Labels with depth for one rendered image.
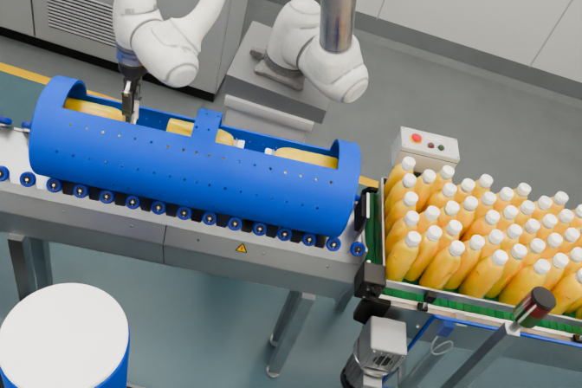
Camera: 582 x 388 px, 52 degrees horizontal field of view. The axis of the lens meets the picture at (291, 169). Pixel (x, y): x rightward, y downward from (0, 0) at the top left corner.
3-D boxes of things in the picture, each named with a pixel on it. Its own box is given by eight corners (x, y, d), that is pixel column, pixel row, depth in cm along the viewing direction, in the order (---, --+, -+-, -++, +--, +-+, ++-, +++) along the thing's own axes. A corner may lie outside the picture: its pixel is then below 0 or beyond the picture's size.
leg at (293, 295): (270, 333, 262) (304, 251, 217) (283, 336, 263) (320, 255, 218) (268, 345, 258) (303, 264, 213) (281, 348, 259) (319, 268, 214)
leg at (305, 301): (267, 363, 252) (300, 284, 208) (280, 365, 253) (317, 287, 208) (265, 377, 248) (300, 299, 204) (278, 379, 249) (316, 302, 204)
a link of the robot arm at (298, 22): (291, 37, 218) (309, -16, 202) (322, 68, 210) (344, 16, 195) (256, 46, 208) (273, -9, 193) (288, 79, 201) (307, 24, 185)
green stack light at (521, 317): (510, 303, 154) (520, 294, 150) (533, 308, 155) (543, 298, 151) (514, 326, 150) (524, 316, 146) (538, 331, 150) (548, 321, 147)
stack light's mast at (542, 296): (499, 315, 158) (529, 283, 147) (521, 320, 159) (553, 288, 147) (503, 337, 154) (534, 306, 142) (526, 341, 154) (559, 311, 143)
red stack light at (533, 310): (520, 293, 150) (527, 285, 148) (543, 298, 151) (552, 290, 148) (524, 316, 146) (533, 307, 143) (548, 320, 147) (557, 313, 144)
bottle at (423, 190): (414, 208, 205) (436, 171, 192) (417, 224, 200) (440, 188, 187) (394, 205, 204) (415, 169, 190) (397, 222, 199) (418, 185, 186)
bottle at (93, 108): (59, 125, 173) (124, 139, 176) (55, 113, 167) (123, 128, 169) (66, 103, 176) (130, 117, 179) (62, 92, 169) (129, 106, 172)
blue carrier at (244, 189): (66, 132, 189) (64, 55, 171) (334, 192, 198) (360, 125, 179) (29, 195, 167) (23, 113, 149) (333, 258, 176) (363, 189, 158)
